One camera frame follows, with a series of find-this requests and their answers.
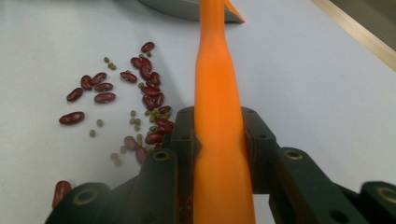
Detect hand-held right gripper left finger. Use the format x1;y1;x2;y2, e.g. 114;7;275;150
170;105;203;200

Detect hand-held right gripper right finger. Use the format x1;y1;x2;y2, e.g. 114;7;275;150
242;106;279;194

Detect orange brush with grey bristles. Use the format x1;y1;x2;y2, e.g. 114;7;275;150
192;0;257;224

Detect green mung beans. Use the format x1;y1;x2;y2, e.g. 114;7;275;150
88;52;172;167

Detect red kidney beans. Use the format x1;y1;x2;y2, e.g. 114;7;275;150
50;41;176;209

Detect grey dustpan with orange edge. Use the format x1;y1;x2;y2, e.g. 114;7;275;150
138;0;246;24

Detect white table cover sheet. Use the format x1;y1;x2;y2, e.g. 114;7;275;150
0;0;396;224

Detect wooden table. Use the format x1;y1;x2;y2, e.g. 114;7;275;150
309;0;396;73

